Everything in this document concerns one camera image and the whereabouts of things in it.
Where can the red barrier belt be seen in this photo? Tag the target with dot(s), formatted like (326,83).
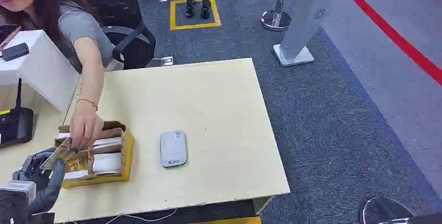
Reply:
(397,39)

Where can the person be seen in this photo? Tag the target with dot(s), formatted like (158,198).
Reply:
(72,25)

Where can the wooden card box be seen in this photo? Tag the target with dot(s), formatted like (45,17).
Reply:
(127,153)

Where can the chrome stanchion base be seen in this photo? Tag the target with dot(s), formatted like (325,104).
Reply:
(383,212)

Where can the black office chair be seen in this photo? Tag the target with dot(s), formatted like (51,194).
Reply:
(117,5)

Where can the grey card reader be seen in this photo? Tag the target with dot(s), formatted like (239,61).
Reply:
(173,149)

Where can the chrome stanchion post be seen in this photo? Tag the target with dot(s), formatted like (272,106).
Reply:
(277,17)

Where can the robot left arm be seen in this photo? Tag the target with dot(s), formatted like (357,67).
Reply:
(12,213)

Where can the white card stack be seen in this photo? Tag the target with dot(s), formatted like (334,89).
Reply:
(107,163)
(107,142)

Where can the dark tablet with pale rim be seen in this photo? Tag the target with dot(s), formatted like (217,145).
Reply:
(6,32)

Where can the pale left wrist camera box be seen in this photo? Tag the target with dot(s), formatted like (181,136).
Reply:
(19,189)

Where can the yellow printed card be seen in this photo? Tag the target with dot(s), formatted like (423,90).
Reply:
(57,154)

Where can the yellow floor tape square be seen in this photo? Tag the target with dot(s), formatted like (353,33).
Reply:
(172,19)

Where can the black router with antenna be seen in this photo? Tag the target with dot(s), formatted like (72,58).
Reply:
(16,125)

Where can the person's hand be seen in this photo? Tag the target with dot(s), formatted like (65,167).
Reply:
(84,125)

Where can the yellow card stack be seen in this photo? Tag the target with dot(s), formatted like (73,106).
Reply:
(77,164)

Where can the black phone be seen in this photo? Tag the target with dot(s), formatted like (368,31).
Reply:
(15,52)

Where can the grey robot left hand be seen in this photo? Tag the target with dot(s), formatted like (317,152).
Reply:
(46,191)

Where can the white desk partition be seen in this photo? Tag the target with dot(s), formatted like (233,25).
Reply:
(41,67)

